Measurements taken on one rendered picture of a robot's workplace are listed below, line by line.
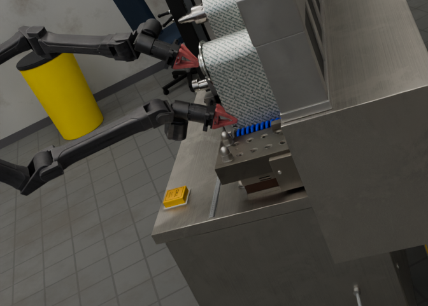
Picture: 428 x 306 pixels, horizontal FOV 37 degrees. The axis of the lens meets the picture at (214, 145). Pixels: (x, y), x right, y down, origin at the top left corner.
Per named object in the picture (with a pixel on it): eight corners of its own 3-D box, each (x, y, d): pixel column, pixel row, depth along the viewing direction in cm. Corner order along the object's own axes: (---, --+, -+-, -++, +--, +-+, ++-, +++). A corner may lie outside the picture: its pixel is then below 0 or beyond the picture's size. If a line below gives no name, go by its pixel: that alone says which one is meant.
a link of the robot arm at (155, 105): (36, 172, 186) (31, 151, 194) (45, 186, 190) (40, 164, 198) (168, 109, 190) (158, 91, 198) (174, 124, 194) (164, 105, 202)
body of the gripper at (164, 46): (169, 70, 195) (146, 62, 195) (174, 57, 204) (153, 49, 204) (174, 52, 192) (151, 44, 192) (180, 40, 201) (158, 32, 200)
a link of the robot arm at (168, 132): (157, 114, 191) (149, 100, 197) (154, 146, 197) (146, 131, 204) (195, 112, 195) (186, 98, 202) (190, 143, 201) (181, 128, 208)
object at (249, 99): (235, 135, 201) (214, 84, 193) (307, 114, 194) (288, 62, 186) (235, 135, 201) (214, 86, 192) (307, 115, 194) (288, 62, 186)
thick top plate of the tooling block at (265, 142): (227, 156, 201) (220, 140, 198) (351, 122, 189) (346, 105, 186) (221, 185, 187) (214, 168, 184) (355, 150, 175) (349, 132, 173)
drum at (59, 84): (105, 107, 576) (66, 34, 543) (110, 125, 534) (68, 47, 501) (58, 130, 573) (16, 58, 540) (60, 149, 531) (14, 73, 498)
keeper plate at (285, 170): (281, 187, 185) (269, 157, 180) (314, 179, 182) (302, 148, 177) (281, 193, 183) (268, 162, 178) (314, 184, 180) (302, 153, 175)
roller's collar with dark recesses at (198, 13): (199, 21, 219) (192, 4, 216) (215, 15, 217) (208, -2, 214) (197, 27, 213) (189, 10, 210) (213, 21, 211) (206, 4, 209)
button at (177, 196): (169, 195, 208) (166, 189, 207) (188, 190, 206) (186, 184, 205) (165, 208, 202) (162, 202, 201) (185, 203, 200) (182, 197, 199)
